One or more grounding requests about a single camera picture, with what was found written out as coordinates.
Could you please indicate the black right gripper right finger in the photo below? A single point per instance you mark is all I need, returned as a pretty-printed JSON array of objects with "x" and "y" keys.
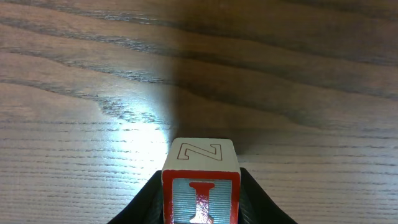
[{"x": 256, "y": 207}]

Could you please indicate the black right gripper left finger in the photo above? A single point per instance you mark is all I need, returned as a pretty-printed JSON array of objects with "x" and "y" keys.
[{"x": 146, "y": 207}]

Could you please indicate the red letter I block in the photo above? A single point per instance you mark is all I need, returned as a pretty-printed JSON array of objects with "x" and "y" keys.
[{"x": 201, "y": 181}]

